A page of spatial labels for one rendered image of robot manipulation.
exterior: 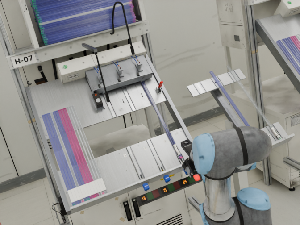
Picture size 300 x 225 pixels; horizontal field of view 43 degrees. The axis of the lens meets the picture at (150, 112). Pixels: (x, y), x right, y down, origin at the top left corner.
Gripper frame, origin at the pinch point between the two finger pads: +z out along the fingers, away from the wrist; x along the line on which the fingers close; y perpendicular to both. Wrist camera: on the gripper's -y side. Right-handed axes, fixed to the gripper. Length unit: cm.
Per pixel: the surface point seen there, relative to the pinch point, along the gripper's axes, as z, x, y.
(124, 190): 2.8, -31.9, -2.2
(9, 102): 128, -77, -153
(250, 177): 102, 79, -5
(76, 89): 2, -35, -63
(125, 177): 2.4, -29.1, -8.1
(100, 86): -4, -24, -57
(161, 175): 1.4, -13.1, -2.2
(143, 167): 2.4, -19.2, -9.5
